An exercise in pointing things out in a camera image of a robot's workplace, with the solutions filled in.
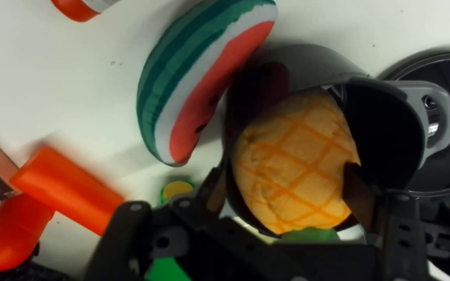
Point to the orange round toy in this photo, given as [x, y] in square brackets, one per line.
[6, 235]

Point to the plush watermelon slice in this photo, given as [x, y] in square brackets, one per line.
[194, 79]

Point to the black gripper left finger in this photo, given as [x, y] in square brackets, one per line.
[214, 244]

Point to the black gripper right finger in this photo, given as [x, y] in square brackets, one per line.
[398, 240]

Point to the green plastic cup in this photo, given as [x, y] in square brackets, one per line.
[164, 271]

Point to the orange ketchup squeeze bottle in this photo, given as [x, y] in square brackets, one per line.
[62, 188]

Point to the yellow green toy fruit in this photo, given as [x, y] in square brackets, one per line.
[176, 190]

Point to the yellow bread toy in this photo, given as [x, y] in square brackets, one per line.
[287, 157]

